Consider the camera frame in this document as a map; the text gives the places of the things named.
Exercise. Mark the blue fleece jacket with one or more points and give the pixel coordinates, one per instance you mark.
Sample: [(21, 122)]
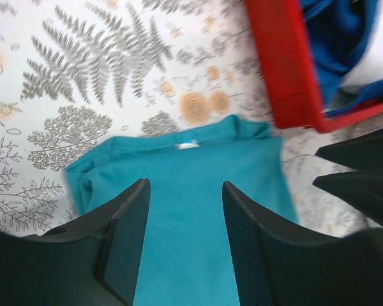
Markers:
[(346, 38)]

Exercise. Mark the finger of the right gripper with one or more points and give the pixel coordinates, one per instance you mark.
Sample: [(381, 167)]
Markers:
[(364, 152), (362, 189)]

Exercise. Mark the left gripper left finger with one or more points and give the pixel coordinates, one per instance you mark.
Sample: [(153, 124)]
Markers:
[(98, 254)]

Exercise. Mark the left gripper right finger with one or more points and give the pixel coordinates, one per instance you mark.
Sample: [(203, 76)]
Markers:
[(278, 262)]

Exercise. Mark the red plastic tray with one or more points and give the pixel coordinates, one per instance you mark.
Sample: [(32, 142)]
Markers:
[(289, 71)]

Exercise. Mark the teal t-shirt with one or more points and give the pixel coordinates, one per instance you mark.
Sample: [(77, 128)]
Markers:
[(186, 256)]

